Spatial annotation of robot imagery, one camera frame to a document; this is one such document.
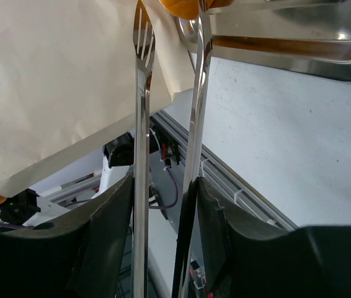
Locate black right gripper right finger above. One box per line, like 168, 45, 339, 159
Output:
197, 179, 351, 297

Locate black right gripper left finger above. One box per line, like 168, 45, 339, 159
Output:
0, 176, 134, 297

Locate silver metal tray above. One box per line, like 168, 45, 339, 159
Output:
175, 0, 351, 82

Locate metal serving tongs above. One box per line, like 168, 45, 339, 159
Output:
133, 1, 213, 297

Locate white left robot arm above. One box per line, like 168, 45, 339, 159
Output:
0, 133, 134, 297

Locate beige paper bag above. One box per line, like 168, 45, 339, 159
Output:
0, 0, 195, 198

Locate round smooth bun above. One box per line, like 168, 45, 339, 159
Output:
159, 0, 233, 20

